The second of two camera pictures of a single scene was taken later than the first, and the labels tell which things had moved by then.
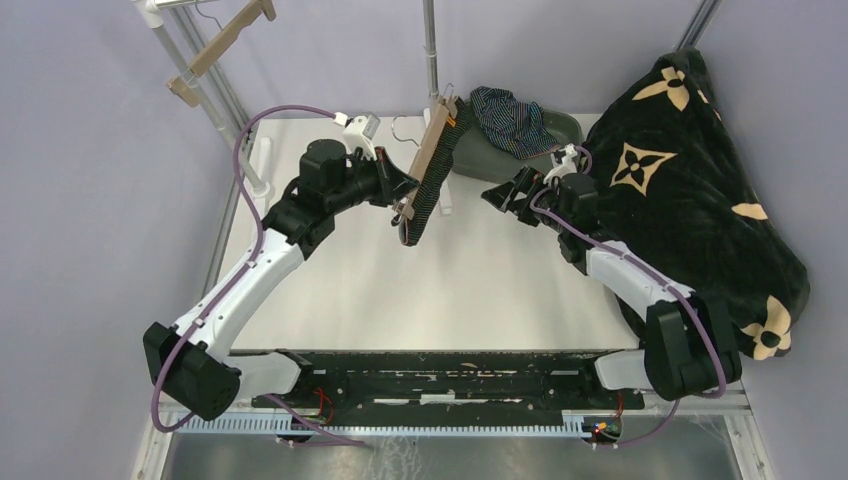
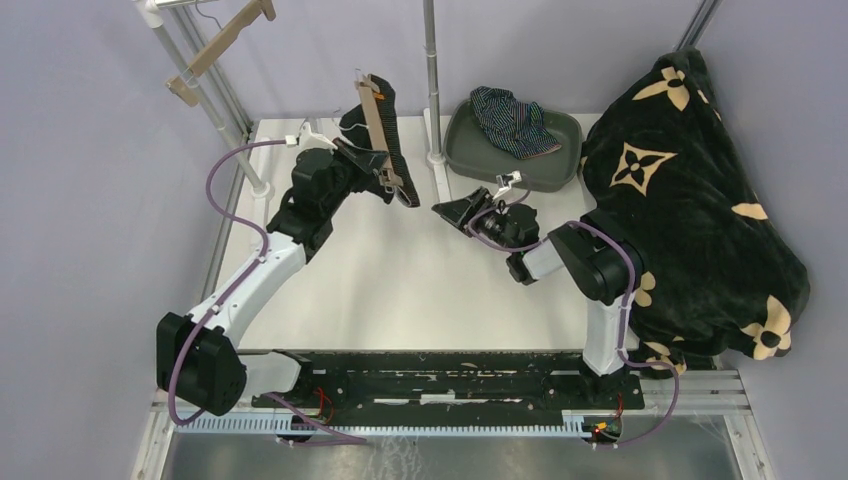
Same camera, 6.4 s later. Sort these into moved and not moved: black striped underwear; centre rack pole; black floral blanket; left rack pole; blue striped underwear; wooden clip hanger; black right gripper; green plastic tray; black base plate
Moved: black right gripper; wooden clip hanger; black striped underwear
Not moved: black floral blanket; black base plate; green plastic tray; centre rack pole; left rack pole; blue striped underwear
